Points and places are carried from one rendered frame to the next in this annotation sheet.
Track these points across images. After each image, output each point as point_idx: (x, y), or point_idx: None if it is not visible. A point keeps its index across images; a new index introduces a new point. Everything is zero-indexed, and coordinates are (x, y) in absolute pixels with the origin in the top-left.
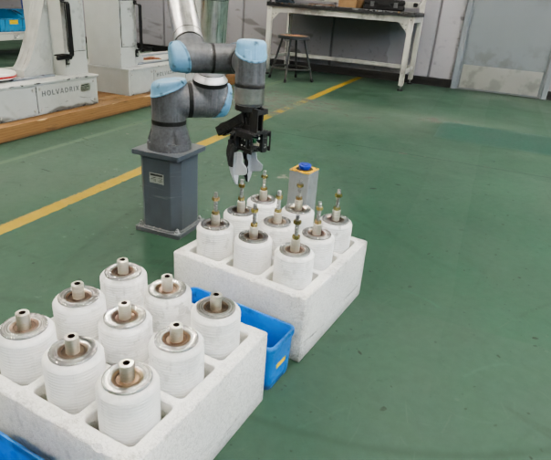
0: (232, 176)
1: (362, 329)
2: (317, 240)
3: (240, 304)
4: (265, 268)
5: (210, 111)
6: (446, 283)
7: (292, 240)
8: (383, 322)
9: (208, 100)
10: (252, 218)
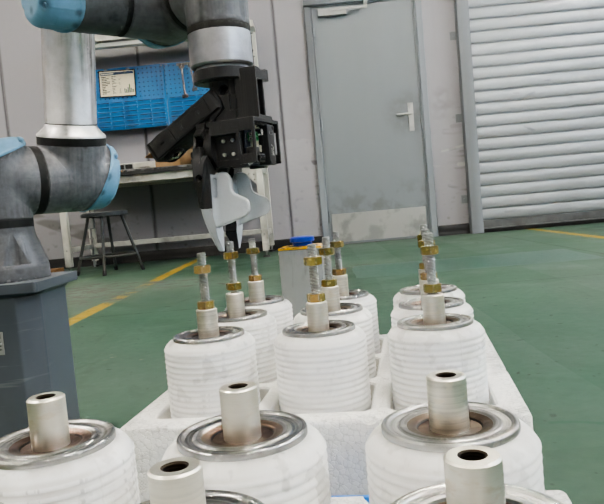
0: (211, 233)
1: (575, 498)
2: (448, 308)
3: (357, 495)
4: (367, 398)
5: (82, 193)
6: (596, 396)
7: (429, 296)
8: (591, 475)
9: (77, 170)
10: (271, 321)
